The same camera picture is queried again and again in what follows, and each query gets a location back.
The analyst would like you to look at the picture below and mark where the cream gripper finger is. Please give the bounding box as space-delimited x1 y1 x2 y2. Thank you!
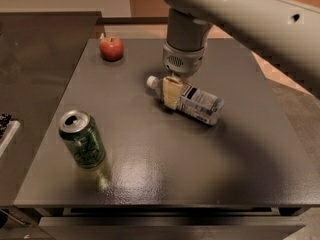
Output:
162 77 183 110

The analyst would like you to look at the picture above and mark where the clear plastic water bottle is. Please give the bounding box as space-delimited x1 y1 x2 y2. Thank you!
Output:
146 75 224 126

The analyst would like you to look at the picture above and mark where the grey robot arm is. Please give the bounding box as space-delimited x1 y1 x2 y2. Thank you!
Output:
163 0 320 96

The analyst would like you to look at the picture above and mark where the red apple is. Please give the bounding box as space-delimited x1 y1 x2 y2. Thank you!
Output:
99 36 124 61

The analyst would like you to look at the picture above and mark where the green soda can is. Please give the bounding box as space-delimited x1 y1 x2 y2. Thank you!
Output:
59 110 106 169

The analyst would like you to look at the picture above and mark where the dark side table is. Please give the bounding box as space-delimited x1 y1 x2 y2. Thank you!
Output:
0 11 101 207

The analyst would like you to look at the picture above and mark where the white keyboard edge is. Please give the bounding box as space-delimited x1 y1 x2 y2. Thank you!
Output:
0 114 20 158

